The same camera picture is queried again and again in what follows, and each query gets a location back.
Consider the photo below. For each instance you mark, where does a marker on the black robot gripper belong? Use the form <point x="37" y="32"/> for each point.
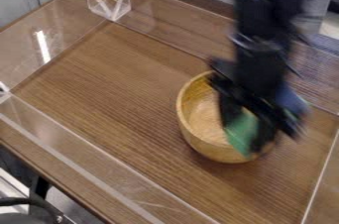
<point x="254" y="78"/>

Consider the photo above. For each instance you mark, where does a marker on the green rectangular block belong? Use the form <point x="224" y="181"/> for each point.
<point x="286" y="114"/>

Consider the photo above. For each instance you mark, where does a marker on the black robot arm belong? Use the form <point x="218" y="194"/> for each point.
<point x="266" y="18"/>

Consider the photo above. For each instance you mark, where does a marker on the brown wooden bowl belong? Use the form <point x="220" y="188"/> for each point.
<point x="200" y="118"/>

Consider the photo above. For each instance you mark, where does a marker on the black metal table leg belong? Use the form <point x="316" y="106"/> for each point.
<point x="46" y="212"/>

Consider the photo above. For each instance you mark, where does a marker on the clear acrylic corner bracket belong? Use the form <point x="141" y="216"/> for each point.
<point x="110" y="9"/>

